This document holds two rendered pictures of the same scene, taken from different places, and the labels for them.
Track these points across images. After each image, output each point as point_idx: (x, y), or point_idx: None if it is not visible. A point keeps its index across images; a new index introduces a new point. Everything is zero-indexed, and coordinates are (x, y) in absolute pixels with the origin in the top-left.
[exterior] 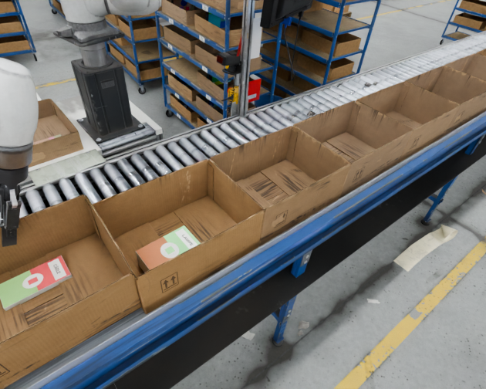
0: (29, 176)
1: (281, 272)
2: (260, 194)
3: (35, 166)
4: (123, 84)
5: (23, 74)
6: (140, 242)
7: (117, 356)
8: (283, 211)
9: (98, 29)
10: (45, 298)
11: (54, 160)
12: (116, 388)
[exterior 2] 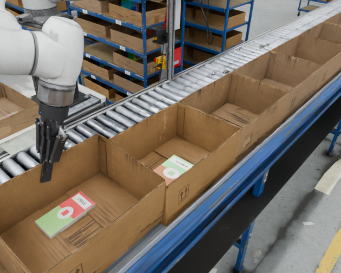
0: (0, 148)
1: (244, 195)
2: None
3: (3, 139)
4: None
5: (79, 26)
6: None
7: (160, 256)
8: (250, 132)
9: (53, 14)
10: (79, 225)
11: (19, 132)
12: None
